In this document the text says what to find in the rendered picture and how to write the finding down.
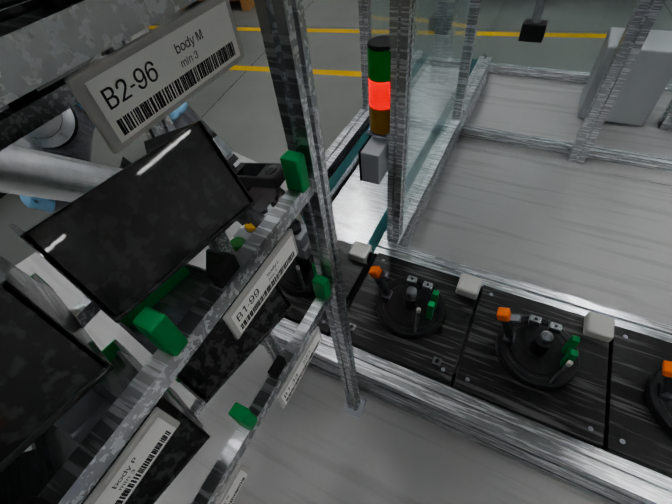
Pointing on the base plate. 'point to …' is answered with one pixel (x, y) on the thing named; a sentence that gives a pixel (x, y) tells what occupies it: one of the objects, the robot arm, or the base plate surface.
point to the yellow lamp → (379, 121)
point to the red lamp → (379, 95)
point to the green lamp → (379, 65)
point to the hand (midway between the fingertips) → (297, 234)
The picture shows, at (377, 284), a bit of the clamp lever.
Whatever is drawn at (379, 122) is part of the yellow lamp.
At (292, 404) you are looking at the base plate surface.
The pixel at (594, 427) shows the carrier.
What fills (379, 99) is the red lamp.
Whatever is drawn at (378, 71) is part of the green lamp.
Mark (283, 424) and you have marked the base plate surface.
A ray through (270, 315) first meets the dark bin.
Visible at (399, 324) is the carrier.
